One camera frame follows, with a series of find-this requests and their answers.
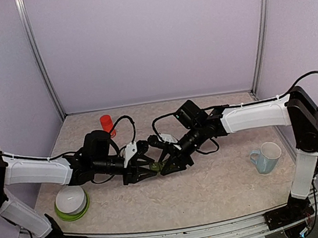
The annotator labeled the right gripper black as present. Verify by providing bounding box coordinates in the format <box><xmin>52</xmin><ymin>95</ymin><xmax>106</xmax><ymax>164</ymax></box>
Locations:
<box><xmin>153</xmin><ymin>123</ymin><xmax>209</xmax><ymax>176</ymax></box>

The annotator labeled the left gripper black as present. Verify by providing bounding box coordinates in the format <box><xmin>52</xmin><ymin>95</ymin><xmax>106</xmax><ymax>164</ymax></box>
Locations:
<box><xmin>92</xmin><ymin>149</ymin><xmax>158</xmax><ymax>189</ymax></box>

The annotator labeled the orange pill bottle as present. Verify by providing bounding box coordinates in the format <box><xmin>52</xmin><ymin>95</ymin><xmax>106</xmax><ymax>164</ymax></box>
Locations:
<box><xmin>100</xmin><ymin>114</ymin><xmax>116</xmax><ymax>138</ymax></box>

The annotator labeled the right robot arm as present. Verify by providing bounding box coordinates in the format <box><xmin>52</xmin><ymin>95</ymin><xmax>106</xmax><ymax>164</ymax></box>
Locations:
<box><xmin>148</xmin><ymin>86</ymin><xmax>318</xmax><ymax>221</ymax></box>

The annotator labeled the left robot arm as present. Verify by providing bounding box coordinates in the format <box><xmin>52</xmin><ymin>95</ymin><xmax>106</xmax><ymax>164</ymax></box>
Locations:
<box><xmin>0</xmin><ymin>130</ymin><xmax>157</xmax><ymax>238</ymax></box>

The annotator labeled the white bowl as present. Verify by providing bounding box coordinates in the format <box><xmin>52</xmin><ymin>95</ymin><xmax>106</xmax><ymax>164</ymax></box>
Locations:
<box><xmin>55</xmin><ymin>186</ymin><xmax>87</xmax><ymax>215</ymax></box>

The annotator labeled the green plate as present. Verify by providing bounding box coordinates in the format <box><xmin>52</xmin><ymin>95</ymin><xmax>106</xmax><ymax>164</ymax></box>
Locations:
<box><xmin>54</xmin><ymin>191</ymin><xmax>90</xmax><ymax>222</ymax></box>

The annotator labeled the light blue mug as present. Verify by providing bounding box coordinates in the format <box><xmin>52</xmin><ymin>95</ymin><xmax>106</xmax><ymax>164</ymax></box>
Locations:
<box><xmin>249</xmin><ymin>142</ymin><xmax>282</xmax><ymax>175</ymax></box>

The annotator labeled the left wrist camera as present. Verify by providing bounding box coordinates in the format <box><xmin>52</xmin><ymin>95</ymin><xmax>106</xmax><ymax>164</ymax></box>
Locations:
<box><xmin>123</xmin><ymin>140</ymin><xmax>149</xmax><ymax>168</ymax></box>

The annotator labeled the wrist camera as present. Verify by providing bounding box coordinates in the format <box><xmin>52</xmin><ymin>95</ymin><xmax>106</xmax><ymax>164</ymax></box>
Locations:
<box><xmin>123</xmin><ymin>140</ymin><xmax>149</xmax><ymax>168</ymax></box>
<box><xmin>147</xmin><ymin>133</ymin><xmax>182</xmax><ymax>151</ymax></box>

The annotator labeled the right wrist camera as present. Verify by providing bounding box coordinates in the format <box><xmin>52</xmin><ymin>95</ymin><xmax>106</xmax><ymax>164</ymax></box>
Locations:
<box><xmin>147</xmin><ymin>133</ymin><xmax>182</xmax><ymax>151</ymax></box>

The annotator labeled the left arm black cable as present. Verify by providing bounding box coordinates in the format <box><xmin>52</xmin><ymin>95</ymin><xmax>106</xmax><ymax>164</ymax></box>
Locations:
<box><xmin>108</xmin><ymin>115</ymin><xmax>138</xmax><ymax>149</ymax></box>

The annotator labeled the right aluminium corner post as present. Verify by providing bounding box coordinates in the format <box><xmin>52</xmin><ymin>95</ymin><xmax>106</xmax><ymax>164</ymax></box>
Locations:
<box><xmin>250</xmin><ymin>0</ymin><xmax>269</xmax><ymax>97</ymax></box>

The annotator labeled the aluminium corner post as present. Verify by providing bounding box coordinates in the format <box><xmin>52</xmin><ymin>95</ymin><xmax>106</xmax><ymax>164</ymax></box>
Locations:
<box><xmin>15</xmin><ymin>0</ymin><xmax>67</xmax><ymax>122</ymax></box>
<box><xmin>250</xmin><ymin>0</ymin><xmax>269</xmax><ymax>97</ymax></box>

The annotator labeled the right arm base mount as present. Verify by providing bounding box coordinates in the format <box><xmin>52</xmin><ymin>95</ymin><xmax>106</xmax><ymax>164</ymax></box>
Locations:
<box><xmin>264</xmin><ymin>197</ymin><xmax>315</xmax><ymax>230</ymax></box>

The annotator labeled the left aluminium corner post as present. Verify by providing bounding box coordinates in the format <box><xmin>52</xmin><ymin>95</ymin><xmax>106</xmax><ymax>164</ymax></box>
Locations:
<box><xmin>15</xmin><ymin>0</ymin><xmax>67</xmax><ymax>122</ymax></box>

